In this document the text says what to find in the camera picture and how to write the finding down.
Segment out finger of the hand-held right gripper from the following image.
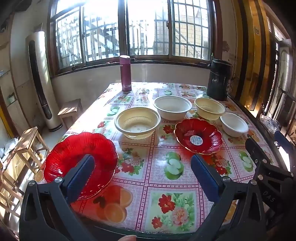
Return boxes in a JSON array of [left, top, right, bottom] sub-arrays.
[[245, 137, 295, 215], [273, 130, 296, 155]]

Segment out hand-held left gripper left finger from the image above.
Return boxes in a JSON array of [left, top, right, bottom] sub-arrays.
[[19, 154, 96, 241]]

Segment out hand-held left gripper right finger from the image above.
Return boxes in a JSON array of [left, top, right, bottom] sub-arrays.
[[191, 154, 267, 241]]

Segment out plain red scalloped plate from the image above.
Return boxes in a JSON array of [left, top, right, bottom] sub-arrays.
[[43, 132, 119, 201]]

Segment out small white bowl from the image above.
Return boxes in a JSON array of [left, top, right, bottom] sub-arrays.
[[220, 113, 249, 138]]

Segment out red scalloped plate round label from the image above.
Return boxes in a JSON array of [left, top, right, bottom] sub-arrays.
[[174, 117, 223, 155]]

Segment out cream plastic colander bowl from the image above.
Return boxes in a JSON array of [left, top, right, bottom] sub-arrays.
[[194, 97, 226, 121], [114, 107, 161, 140]]

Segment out large white bowl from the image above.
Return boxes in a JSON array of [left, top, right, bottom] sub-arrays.
[[153, 95, 193, 121]]

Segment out clear plastic bag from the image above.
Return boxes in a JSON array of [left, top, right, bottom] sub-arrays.
[[259, 113, 281, 133]]

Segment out dark wooden chair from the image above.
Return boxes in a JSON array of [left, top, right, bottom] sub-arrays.
[[272, 88, 296, 144]]

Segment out fruit and flower printed tablecloth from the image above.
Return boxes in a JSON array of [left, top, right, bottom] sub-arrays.
[[35, 82, 281, 234]]

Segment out tall wooden stool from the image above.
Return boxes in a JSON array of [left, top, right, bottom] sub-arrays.
[[14, 127, 50, 174]]

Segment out small wooden stool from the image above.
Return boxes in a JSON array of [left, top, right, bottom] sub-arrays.
[[57, 99, 83, 130]]

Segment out white plastic bags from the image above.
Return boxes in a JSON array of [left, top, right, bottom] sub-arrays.
[[0, 137, 19, 158]]

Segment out black electric kettle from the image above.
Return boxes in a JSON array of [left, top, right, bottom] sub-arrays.
[[206, 59, 232, 102]]

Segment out magenta thermos bottle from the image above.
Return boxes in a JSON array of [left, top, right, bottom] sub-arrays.
[[119, 55, 132, 93]]

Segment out white standing air conditioner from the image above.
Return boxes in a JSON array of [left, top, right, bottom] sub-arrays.
[[28, 31, 63, 132]]

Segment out barred window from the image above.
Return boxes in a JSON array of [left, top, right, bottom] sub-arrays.
[[47, 0, 222, 77]]

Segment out wooden stool frame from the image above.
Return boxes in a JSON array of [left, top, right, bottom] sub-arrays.
[[0, 158, 26, 232]]

